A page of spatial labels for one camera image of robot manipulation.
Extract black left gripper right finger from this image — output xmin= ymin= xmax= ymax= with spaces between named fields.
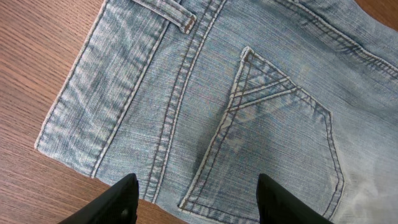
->
xmin=256 ymin=174 xmax=331 ymax=224

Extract light blue denim shorts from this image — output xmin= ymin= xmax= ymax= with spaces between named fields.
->
xmin=35 ymin=0 xmax=397 ymax=223

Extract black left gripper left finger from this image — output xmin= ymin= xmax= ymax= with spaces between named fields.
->
xmin=60 ymin=173 xmax=139 ymax=224

